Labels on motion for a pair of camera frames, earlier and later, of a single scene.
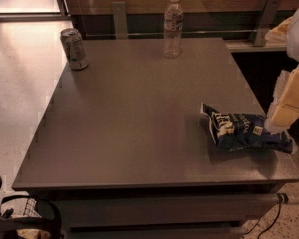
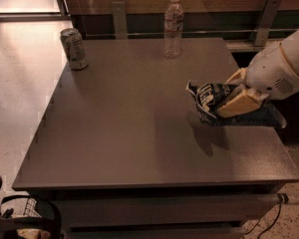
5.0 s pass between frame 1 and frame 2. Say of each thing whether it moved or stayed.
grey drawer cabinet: stayed
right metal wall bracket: stayed
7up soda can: stayed
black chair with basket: stayed
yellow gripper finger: moved
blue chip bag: moved
